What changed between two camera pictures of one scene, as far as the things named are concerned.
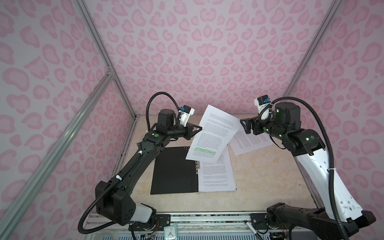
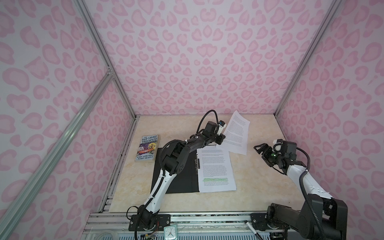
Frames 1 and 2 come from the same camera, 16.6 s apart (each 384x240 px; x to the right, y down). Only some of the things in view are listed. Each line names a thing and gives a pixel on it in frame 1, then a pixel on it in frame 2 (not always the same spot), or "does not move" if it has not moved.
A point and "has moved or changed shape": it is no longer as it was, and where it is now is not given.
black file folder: x=172 y=173 does not move
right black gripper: x=256 y=123 to x=265 y=146
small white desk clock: x=170 y=232 does not move
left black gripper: x=189 y=132 to x=220 y=137
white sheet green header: x=218 y=130 to x=215 y=170
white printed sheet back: x=241 y=142 has moved or changed shape
